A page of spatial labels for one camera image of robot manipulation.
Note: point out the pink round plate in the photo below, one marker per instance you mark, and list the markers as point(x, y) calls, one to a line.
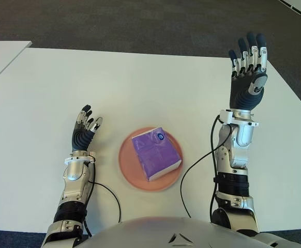
point(126, 162)

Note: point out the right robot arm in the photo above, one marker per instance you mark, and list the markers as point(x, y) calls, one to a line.
point(239, 147)

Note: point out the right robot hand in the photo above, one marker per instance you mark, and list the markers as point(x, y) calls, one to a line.
point(243, 93)

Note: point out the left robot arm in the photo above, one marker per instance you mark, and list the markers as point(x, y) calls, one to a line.
point(74, 174)

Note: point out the silver robot torso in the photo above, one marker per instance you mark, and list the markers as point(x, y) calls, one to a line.
point(150, 232)

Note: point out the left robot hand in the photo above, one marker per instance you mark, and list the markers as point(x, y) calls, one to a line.
point(80, 139)

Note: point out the purple tissue paper pack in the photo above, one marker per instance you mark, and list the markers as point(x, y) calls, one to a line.
point(153, 155)

